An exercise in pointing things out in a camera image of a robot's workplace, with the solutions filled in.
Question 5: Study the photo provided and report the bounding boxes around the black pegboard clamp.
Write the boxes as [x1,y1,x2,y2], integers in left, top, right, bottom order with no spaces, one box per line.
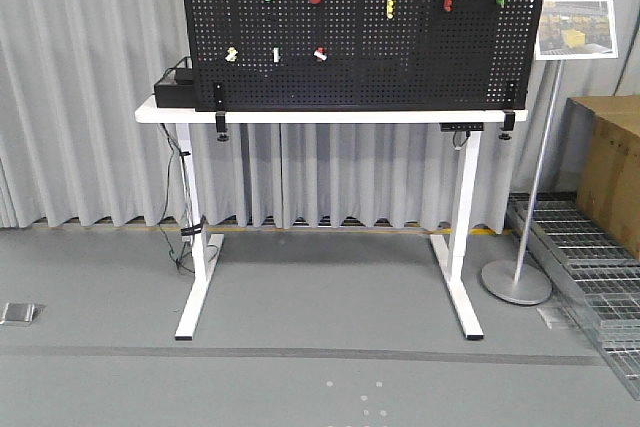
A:
[214,83,229,142]
[499,82,517,141]

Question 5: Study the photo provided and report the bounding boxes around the black electronics box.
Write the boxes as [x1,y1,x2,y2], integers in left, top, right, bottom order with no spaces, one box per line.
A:
[154,56,197,109]

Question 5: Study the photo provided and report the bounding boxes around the grey curtain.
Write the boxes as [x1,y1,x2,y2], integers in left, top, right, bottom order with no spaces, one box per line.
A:
[0,0,640,230]

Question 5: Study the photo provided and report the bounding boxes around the yellow white toggle switch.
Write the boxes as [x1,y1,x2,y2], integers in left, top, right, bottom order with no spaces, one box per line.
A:
[225,47,238,62]

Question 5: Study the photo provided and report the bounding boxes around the yellow rotary knob switch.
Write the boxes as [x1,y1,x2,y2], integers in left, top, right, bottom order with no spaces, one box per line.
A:
[386,0,395,19]

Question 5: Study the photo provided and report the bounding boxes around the left black pegboard clamp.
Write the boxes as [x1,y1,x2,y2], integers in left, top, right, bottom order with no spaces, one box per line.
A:
[214,83,229,142]

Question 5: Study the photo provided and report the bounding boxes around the framed photo sign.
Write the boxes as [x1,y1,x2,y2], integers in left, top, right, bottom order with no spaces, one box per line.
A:
[535,0,619,61]

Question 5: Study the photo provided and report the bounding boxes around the right black pegboard clamp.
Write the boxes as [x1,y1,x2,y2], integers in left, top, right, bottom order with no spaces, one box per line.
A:
[499,82,517,141]

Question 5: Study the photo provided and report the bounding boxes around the brown cardboard box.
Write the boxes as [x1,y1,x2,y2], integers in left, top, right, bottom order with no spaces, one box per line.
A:
[571,95,639,259]

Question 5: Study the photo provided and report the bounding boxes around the red white toggle switch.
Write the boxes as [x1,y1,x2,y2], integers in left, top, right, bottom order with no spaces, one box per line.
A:
[314,47,327,61]

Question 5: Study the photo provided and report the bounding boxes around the metal grating stack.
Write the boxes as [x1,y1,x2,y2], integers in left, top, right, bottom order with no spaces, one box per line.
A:
[528,194,639,399]

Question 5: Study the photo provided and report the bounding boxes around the white standing desk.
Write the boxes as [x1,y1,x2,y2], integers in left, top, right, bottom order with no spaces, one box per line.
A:
[135,96,529,341]

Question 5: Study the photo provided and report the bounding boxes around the black perforated pegboard panel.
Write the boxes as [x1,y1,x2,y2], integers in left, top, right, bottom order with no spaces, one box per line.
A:
[184,0,543,112]

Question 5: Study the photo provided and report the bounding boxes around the black hanging cables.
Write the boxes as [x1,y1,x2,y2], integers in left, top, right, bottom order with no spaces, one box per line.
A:
[158,122,220,274]

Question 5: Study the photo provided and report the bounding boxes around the silver floor outlet plate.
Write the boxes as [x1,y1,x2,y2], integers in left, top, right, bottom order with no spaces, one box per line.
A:
[1,302,45,326]

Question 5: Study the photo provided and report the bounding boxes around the black desk control box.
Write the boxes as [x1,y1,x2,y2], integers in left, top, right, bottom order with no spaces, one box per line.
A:
[440,122,484,132]

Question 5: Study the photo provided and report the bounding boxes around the silver sign stand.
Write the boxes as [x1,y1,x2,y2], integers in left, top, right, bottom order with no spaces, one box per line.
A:
[480,60,565,306]

